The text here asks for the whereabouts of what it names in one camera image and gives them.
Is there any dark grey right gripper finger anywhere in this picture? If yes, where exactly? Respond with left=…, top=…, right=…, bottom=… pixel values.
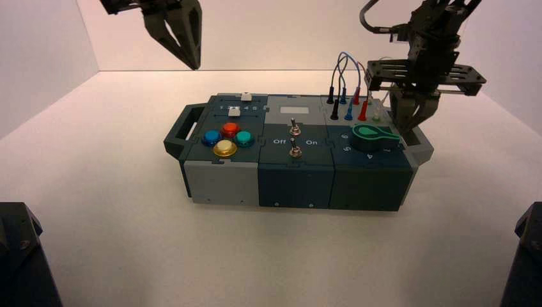
left=389, top=90, right=419, bottom=138
left=405, top=93, right=442, bottom=138

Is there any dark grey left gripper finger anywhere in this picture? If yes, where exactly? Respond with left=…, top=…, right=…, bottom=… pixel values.
left=143, top=10, right=199, bottom=71
left=169, top=0, right=203, bottom=71

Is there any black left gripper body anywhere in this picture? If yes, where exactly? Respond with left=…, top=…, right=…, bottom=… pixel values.
left=101, top=0, right=189, bottom=16

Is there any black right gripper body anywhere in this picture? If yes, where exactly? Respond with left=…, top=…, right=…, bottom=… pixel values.
left=366, top=35, right=487, bottom=97

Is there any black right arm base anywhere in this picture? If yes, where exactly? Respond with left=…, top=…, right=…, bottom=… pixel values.
left=499, top=201, right=542, bottom=307

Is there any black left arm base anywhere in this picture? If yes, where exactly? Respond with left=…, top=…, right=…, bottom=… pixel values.
left=0, top=201, right=65, bottom=307

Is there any green pointer rotary knob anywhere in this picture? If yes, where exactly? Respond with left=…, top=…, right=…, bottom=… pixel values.
left=350, top=123, right=401, bottom=155

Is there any red round push button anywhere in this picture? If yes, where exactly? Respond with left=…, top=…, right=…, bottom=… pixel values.
left=221, top=122, right=241, bottom=139

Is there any blue round push button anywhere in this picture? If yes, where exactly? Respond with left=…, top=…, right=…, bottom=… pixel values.
left=201, top=130, right=222, bottom=148

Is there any teal round push button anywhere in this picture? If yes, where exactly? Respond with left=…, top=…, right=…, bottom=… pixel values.
left=233, top=130, right=255, bottom=148

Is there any dark teal grey control box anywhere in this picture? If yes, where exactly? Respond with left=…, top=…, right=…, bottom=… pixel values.
left=163, top=91, right=435, bottom=212

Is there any yellow round push button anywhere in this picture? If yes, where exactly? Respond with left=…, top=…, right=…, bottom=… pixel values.
left=212, top=140, right=238, bottom=159

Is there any white jumper cable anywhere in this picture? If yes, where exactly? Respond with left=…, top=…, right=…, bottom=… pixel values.
left=366, top=91, right=391, bottom=125

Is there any red jumper cable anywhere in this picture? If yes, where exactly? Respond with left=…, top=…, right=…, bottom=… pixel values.
left=352, top=60, right=370, bottom=122

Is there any blue jumper cable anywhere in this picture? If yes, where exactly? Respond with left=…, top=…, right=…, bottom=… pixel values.
left=336, top=51, right=362, bottom=122

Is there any black jumper cable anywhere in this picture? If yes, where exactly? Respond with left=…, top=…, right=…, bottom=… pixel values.
left=326, top=57, right=349, bottom=120

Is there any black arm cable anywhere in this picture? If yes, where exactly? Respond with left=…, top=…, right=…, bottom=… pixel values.
left=359, top=0, right=401, bottom=35

